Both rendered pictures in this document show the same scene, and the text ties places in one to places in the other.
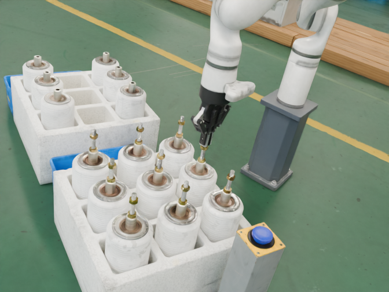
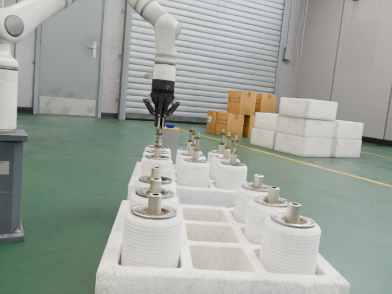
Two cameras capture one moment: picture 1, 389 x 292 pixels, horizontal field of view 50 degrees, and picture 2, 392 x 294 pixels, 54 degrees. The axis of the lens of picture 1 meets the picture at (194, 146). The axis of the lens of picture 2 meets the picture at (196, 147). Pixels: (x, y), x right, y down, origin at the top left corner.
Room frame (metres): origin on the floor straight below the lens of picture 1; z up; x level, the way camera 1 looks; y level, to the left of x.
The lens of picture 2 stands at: (1.89, 0.73, 0.44)
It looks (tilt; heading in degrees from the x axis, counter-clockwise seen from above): 7 degrees down; 210
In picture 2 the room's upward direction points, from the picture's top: 5 degrees clockwise
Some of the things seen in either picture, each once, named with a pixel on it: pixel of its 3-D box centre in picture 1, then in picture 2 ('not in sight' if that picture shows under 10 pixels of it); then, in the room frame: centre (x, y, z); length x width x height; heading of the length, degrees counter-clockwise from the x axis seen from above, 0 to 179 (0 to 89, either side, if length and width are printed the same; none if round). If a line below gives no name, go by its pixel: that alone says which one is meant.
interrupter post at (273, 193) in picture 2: (47, 76); (273, 195); (1.16, 0.49, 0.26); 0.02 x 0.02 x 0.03
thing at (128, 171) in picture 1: (134, 179); (192, 189); (0.88, 0.14, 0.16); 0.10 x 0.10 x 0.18
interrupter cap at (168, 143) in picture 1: (177, 145); (157, 157); (0.95, 0.05, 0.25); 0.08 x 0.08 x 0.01
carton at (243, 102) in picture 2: not in sight; (241, 102); (-2.78, -1.38, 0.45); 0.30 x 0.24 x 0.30; 61
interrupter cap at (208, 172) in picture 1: (199, 170); (157, 151); (0.86, -0.02, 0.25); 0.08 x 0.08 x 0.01
